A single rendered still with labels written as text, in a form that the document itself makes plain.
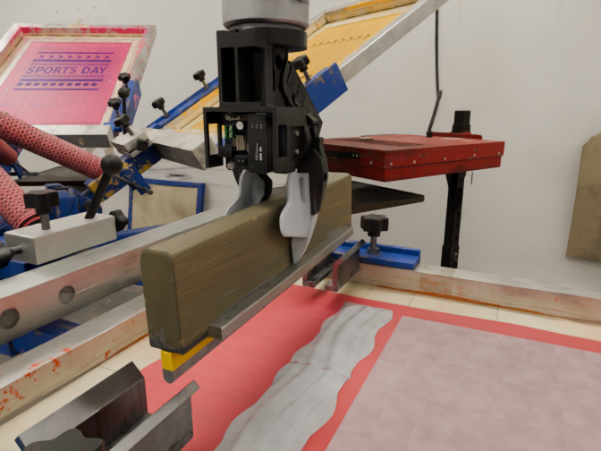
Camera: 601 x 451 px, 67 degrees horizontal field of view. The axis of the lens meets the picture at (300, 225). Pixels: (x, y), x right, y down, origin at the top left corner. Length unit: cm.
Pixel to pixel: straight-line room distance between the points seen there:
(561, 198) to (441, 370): 197
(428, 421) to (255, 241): 22
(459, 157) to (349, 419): 120
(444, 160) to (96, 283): 113
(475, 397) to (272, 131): 32
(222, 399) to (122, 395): 12
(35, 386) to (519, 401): 46
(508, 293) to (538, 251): 181
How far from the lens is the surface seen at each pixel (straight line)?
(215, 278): 35
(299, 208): 43
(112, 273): 64
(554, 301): 70
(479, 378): 53
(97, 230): 69
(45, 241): 64
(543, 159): 241
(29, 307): 58
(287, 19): 41
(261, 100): 40
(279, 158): 38
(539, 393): 54
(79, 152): 108
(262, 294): 40
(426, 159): 143
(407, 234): 254
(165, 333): 34
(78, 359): 54
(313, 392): 47
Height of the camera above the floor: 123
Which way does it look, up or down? 15 degrees down
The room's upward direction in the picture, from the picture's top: straight up
